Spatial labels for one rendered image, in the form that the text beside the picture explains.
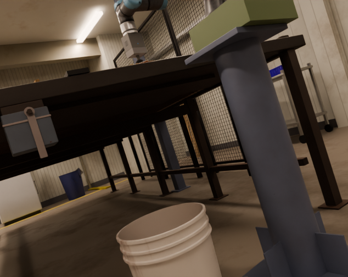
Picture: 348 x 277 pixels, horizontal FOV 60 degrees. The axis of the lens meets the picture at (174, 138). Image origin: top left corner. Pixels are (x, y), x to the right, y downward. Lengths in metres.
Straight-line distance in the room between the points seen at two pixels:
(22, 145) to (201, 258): 0.63
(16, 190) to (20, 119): 5.05
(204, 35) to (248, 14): 0.20
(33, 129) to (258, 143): 0.72
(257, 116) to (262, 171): 0.19
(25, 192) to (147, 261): 5.24
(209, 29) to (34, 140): 0.67
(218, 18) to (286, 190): 0.61
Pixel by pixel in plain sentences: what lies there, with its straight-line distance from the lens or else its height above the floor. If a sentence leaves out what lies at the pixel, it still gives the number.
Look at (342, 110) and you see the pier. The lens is 4.67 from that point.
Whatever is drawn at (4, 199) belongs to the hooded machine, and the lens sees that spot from 6.05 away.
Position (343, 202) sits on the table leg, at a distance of 1.85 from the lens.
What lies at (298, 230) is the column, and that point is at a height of 0.18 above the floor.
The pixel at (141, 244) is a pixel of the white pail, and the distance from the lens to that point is 0.90.
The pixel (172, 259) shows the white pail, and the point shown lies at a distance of 0.91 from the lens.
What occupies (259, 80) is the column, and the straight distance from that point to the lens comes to 1.07.
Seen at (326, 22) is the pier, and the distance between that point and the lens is 4.65.
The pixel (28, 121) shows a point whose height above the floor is 0.79.
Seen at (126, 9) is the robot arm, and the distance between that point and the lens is 1.53.
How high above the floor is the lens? 0.62
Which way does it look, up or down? 1 degrees down
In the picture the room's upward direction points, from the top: 18 degrees counter-clockwise
